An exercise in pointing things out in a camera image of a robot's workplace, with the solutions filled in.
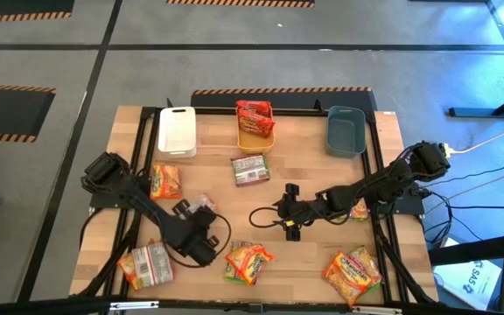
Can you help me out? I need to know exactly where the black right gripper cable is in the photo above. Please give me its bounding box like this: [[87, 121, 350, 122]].
[[248, 206, 286, 229]]

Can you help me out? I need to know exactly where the black desk leg frame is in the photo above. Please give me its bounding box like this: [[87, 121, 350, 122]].
[[447, 0, 504, 119]]

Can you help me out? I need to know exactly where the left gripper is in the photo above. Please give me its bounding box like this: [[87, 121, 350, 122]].
[[172, 199, 219, 249]]

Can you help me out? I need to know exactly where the orange plastic bin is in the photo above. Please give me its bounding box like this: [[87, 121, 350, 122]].
[[235, 101, 276, 155]]

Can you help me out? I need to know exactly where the white printed cardboard box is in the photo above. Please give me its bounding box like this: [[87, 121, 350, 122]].
[[433, 238, 503, 312]]

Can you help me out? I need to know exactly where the black rig bar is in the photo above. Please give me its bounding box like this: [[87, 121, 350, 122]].
[[0, 296, 504, 315]]

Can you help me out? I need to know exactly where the beige floor cable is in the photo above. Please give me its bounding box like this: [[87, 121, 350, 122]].
[[451, 120, 504, 155]]

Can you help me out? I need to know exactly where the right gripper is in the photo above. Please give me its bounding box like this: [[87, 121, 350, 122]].
[[273, 183, 343, 242]]

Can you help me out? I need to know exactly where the black desk beam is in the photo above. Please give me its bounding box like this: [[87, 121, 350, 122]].
[[428, 230, 504, 267]]

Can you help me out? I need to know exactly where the black hazard-striped floor mat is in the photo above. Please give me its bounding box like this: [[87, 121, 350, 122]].
[[0, 83, 57, 144], [166, 0, 316, 9], [190, 86, 378, 113], [0, 0, 76, 25]]

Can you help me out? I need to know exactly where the white plastic bin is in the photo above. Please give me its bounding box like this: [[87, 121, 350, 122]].
[[157, 106, 199, 159]]

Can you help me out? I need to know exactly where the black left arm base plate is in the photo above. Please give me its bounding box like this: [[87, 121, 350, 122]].
[[88, 174, 153, 210]]

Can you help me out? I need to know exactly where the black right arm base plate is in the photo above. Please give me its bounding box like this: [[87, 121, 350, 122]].
[[362, 181, 426, 216]]

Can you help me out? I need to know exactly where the teal plastic bin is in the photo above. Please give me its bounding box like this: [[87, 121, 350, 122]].
[[325, 105, 368, 159]]

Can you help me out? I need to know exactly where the orange Maruchan ramen pack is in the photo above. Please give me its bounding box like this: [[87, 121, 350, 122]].
[[321, 249, 378, 307], [224, 244, 274, 286], [149, 164, 184, 201], [116, 252, 148, 293]]

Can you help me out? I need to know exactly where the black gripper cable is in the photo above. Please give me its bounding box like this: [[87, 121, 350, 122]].
[[162, 212, 233, 269], [248, 206, 286, 229]]

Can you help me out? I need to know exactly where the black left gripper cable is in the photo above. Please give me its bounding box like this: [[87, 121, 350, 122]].
[[162, 212, 233, 269]]

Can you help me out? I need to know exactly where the black aluminium table frame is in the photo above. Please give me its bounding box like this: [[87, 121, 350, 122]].
[[74, 106, 439, 305]]

